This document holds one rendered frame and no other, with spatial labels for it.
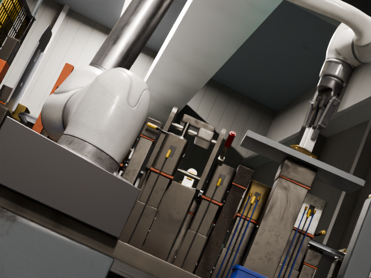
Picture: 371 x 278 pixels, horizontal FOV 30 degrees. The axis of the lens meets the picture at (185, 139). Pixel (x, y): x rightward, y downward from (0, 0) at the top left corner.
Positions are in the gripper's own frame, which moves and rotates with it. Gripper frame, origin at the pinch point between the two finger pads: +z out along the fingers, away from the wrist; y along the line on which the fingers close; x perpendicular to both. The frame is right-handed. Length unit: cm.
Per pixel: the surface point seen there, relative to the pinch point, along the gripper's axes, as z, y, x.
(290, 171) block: 12.4, -3.1, 3.9
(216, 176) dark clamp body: 19.8, 16.6, 15.3
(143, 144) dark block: 20, 27, 38
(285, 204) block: 22.0, -3.8, 1.4
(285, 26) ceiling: -295, 503, -228
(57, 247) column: 60, -28, 65
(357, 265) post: 29.6, -14.2, -21.4
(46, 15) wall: -268, 861, -24
